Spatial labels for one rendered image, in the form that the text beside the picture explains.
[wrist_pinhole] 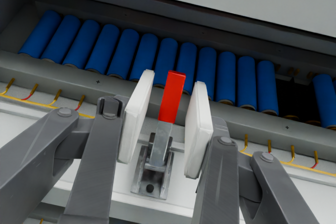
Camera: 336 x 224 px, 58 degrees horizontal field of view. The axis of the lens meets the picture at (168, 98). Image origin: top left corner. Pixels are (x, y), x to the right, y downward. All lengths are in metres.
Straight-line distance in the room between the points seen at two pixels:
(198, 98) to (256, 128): 0.10
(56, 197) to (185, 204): 0.10
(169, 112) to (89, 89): 0.08
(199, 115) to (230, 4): 0.06
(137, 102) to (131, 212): 0.12
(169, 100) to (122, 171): 0.07
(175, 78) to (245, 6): 0.07
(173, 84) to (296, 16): 0.08
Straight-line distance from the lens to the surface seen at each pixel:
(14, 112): 0.28
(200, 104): 0.17
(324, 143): 0.29
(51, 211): 0.40
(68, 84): 0.26
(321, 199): 0.29
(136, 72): 0.28
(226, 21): 0.33
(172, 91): 0.20
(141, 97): 0.16
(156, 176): 0.24
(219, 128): 0.17
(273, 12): 0.16
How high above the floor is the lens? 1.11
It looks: 33 degrees down
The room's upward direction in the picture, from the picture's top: 14 degrees clockwise
